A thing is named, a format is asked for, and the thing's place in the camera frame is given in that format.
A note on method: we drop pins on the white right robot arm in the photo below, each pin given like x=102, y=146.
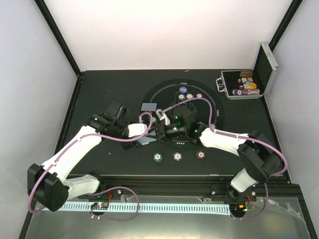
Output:
x=259, y=161

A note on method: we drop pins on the brown chips row in case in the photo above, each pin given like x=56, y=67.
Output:
x=246, y=74

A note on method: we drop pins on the aluminium poker case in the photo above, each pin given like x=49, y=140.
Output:
x=264, y=73

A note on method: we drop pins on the white slotted cable duct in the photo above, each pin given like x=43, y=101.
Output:
x=164, y=208

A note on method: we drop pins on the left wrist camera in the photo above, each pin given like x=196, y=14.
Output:
x=136, y=129

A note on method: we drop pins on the green poker chip stack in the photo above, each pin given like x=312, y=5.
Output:
x=157, y=157

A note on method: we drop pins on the round black poker mat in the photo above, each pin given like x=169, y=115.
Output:
x=207, y=110

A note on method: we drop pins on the black aluminium rail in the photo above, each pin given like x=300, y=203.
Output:
x=214, y=187

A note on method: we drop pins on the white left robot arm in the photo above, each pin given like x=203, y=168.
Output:
x=48, y=183

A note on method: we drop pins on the black left motor block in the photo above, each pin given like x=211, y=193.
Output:
x=115, y=111

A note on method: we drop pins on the purple blind button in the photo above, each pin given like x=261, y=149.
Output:
x=183, y=90

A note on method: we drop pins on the card boxes in case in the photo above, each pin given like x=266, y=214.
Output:
x=248, y=83

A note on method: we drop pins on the blue card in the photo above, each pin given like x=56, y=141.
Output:
x=149, y=107

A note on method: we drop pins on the red poker chip stack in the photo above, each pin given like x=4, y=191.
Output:
x=200, y=155

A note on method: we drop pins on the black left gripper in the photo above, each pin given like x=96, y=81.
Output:
x=130, y=144

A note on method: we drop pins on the purple chips row in case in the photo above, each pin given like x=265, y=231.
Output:
x=245, y=92

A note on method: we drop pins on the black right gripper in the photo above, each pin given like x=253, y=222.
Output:
x=165, y=134

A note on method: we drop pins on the blue poker chip stack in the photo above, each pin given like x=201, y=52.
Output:
x=177, y=156

